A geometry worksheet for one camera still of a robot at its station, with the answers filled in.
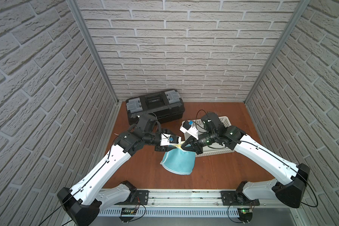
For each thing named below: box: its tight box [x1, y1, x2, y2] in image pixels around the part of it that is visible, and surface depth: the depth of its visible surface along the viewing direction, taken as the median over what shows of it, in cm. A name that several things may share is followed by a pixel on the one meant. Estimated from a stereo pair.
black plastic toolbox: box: [125, 89, 186, 125], surface depth 97 cm
